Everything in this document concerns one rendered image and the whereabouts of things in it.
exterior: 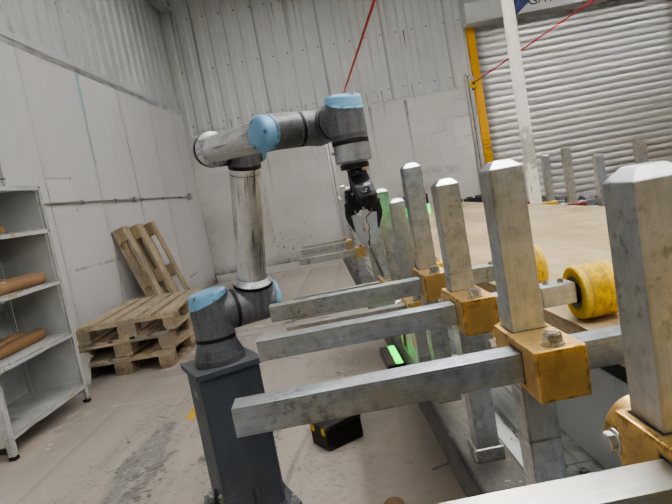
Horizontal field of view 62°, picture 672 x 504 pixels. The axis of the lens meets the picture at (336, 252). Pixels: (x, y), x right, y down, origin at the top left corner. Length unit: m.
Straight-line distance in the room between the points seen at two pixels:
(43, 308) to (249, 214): 2.66
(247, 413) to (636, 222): 0.38
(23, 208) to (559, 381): 4.11
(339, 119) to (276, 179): 8.02
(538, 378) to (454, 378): 0.08
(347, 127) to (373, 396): 0.89
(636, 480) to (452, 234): 0.53
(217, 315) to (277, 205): 7.33
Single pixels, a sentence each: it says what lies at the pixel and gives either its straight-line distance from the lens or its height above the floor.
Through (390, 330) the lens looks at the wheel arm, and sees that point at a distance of 0.81.
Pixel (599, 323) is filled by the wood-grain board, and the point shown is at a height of 0.90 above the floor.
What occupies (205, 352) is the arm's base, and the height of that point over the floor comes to 0.66.
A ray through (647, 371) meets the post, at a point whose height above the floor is 1.01.
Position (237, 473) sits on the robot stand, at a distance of 2.22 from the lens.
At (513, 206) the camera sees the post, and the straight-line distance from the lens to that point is 0.60.
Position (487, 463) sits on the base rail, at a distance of 0.94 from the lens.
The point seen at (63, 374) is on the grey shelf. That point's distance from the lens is 4.51.
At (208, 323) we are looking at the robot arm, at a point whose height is 0.76.
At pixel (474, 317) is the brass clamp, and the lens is 0.79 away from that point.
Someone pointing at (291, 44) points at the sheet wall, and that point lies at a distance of 9.60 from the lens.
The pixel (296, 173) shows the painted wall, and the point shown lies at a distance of 9.32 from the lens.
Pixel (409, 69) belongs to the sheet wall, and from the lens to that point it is 9.50.
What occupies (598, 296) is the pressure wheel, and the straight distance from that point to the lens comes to 0.86.
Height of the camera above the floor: 1.15
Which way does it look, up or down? 6 degrees down
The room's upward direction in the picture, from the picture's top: 10 degrees counter-clockwise
